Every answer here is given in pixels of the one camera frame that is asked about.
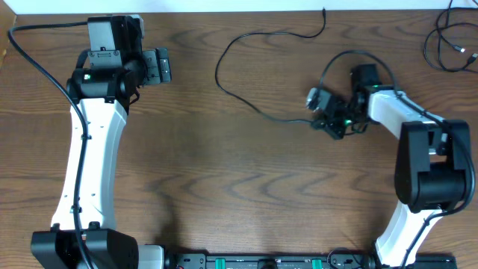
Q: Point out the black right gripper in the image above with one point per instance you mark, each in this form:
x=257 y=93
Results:
x=328 y=123

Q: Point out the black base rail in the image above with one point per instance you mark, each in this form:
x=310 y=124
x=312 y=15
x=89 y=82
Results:
x=328 y=261

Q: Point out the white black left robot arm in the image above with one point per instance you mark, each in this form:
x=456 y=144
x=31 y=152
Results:
x=103 y=85

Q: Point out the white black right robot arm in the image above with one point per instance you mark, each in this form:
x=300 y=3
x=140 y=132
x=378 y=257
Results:
x=433 y=171

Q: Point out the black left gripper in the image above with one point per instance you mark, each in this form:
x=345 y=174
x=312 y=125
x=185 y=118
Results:
x=160 y=66

